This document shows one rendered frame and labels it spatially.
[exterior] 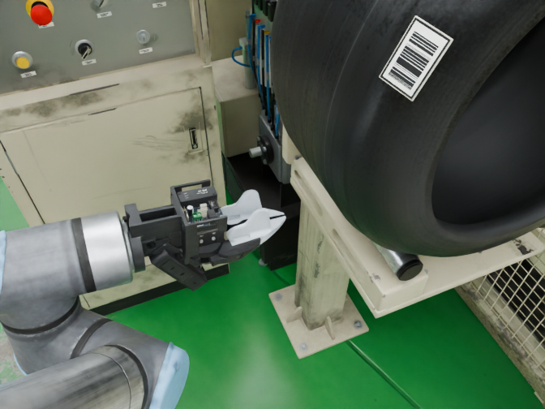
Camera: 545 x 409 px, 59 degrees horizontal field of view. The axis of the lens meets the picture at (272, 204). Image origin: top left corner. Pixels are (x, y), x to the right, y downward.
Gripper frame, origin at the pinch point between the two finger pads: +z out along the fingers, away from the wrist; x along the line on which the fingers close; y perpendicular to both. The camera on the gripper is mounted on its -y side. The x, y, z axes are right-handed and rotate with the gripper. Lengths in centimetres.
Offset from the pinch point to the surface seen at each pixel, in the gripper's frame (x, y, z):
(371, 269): -4.3, -12.6, 17.2
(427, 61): -11.3, 30.1, 5.6
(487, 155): 5.8, -2.0, 45.2
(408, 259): -7.9, -6.4, 19.8
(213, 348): 36, -101, 5
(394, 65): -9.1, 28.6, 4.1
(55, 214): 61, -49, -32
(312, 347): 23, -96, 36
